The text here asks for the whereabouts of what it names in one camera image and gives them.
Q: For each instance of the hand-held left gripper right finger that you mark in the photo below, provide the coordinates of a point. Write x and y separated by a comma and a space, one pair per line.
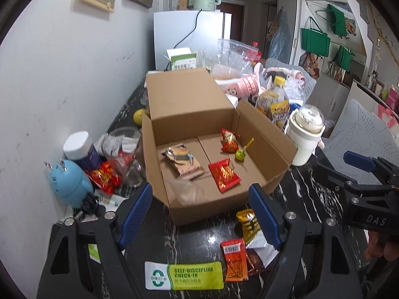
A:
265, 215

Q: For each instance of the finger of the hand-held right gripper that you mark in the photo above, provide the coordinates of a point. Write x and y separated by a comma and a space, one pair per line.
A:
358, 160
343, 184

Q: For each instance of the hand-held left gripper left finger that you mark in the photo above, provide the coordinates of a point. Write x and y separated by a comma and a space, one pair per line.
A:
137, 211

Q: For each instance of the yellow snack packet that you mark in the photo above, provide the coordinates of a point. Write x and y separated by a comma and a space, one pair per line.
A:
247, 224

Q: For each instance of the white snack packet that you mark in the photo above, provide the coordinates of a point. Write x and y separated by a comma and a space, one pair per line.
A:
261, 254

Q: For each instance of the clear plastic packet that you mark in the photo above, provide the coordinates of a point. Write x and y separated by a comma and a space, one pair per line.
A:
187, 190

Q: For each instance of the orange-red snack packet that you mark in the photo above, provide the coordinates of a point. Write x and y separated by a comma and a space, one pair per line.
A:
233, 261

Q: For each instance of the large red snack packet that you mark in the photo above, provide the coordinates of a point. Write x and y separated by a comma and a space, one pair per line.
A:
224, 174

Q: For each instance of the yellow green lollipop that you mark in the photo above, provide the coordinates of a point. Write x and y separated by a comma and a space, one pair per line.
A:
240, 155

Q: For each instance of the tan brown snack packet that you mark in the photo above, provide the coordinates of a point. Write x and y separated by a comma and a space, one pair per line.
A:
188, 168

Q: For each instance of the dark brown foil packet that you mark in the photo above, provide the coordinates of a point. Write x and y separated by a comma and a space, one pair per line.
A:
174, 154

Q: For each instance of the long green snack packet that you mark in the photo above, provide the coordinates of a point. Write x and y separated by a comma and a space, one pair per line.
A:
187, 275

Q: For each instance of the small red snack packet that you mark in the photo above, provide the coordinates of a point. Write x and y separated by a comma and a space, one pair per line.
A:
229, 141

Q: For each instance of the cardboard box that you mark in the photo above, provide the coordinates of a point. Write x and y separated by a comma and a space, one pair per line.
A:
187, 99

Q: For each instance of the person's right hand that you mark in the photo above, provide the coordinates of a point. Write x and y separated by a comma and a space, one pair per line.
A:
380, 246

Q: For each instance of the grey leaf-pattern chair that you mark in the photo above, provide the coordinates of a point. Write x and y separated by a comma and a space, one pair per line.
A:
364, 127

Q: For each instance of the small black tripod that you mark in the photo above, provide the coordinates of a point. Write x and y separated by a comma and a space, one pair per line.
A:
90, 205

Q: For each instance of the pile of red candies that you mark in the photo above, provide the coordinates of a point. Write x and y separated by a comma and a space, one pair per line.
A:
104, 176

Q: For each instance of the dark red snack packet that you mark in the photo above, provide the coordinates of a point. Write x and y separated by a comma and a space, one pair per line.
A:
254, 263

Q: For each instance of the pink gift box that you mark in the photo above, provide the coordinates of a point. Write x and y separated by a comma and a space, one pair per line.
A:
386, 113

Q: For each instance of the cream electric cup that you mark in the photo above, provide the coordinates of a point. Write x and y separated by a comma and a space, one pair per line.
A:
300, 143

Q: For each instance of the blue robot toy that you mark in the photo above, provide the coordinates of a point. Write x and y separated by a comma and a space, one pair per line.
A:
70, 182

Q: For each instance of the white patterned cloth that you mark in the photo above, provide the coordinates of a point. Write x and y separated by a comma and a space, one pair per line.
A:
109, 143

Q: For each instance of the white jar dark label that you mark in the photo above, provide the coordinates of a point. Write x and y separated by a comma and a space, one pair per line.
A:
79, 144

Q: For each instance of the yellow fruit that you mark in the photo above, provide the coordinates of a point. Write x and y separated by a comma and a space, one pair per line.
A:
139, 116

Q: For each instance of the orange juice bottle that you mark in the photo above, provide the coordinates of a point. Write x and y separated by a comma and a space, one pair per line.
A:
274, 106

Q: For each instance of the colourful printed tote bag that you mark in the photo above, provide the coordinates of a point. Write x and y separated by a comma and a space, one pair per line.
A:
310, 65

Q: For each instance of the pink cloth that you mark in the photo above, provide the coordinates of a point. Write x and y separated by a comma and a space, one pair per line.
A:
293, 74

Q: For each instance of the large green tote bag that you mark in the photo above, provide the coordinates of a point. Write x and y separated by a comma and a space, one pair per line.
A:
314, 42

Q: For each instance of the pink panda cup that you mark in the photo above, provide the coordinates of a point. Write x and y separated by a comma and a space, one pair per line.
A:
241, 87

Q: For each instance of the blue clear plastic bag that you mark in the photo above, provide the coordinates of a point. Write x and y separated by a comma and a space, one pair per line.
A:
280, 37

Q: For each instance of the red cola bottle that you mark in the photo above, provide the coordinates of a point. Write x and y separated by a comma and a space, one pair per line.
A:
257, 54

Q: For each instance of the green white carton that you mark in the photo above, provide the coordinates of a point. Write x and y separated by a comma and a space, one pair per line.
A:
182, 62

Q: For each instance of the clear zip bag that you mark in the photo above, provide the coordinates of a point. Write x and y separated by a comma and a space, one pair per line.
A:
230, 53

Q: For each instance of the white refrigerator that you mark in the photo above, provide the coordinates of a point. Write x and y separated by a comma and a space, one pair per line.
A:
174, 31

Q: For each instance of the brown door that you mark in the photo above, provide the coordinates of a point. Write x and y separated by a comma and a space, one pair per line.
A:
235, 21

